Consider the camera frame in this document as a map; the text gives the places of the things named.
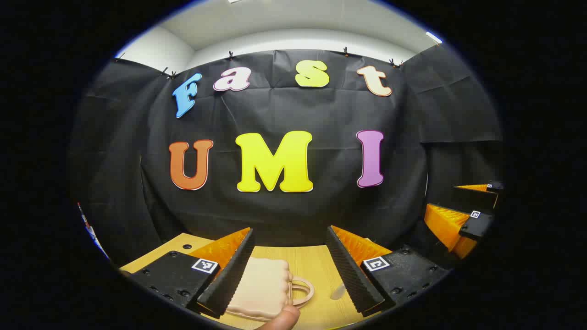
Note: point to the ceiling light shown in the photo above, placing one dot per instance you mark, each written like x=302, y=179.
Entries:
x=434, y=37

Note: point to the white squeeze tube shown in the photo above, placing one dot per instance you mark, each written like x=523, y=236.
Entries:
x=338, y=291

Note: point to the pink suitcase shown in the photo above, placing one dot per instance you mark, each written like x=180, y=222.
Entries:
x=263, y=286

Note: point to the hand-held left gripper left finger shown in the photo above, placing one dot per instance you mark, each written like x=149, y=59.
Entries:
x=229, y=279

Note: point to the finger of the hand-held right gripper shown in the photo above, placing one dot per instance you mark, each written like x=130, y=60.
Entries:
x=477, y=195
x=442, y=224

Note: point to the colourful printed panel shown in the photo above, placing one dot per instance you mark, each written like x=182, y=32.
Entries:
x=91, y=231

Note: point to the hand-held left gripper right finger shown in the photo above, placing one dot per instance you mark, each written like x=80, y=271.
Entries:
x=351, y=275

